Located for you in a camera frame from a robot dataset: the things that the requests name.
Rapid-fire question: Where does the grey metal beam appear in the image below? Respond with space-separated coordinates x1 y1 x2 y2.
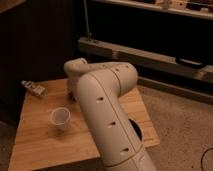
78 37 213 84

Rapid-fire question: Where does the wooden table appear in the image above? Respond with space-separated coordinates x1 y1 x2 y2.
7 76 161 171

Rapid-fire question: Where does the white shelf board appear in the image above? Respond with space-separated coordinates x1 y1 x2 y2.
93 0 213 21

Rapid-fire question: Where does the black bowl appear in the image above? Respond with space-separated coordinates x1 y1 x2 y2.
129 119 142 141

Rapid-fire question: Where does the black handle on beam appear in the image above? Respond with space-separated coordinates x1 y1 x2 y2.
175 58 207 69

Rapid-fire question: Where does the black cable on floor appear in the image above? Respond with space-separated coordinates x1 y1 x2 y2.
199 146 213 171

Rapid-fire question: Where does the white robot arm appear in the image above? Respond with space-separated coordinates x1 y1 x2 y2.
64 58 157 171

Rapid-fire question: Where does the vertical metal pole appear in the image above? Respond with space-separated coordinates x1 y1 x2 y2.
83 0 92 41

